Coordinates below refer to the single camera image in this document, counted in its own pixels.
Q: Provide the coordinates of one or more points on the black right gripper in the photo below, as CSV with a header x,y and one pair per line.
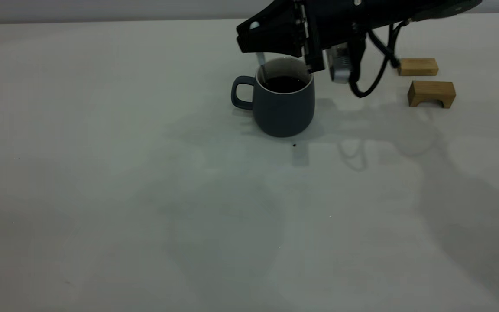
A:
x,y
336,21

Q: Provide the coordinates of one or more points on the dark grey ceramic mug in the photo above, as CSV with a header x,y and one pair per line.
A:
x,y
284,112

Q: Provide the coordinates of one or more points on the flat wooden block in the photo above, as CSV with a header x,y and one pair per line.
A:
x,y
420,67

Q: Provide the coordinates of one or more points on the arched wooden block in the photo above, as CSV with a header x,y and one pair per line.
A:
x,y
431,90

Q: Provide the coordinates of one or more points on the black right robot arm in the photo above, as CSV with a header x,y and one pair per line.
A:
x,y
405,8

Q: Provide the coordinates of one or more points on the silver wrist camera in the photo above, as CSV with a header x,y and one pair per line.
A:
x,y
338,65

